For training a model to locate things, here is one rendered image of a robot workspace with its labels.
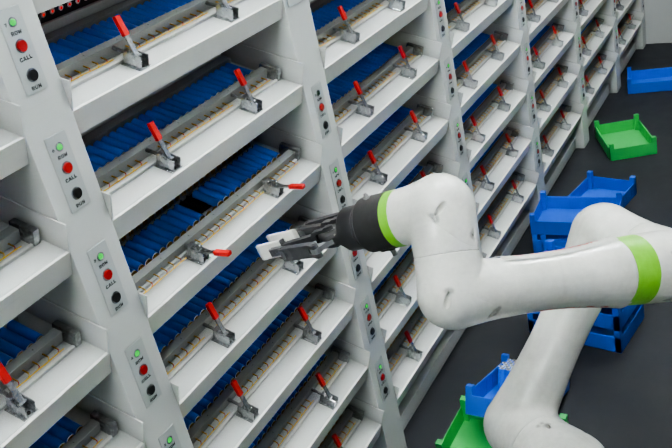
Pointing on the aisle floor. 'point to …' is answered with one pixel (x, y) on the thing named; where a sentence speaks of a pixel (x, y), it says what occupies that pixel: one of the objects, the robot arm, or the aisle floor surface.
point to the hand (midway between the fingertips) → (278, 244)
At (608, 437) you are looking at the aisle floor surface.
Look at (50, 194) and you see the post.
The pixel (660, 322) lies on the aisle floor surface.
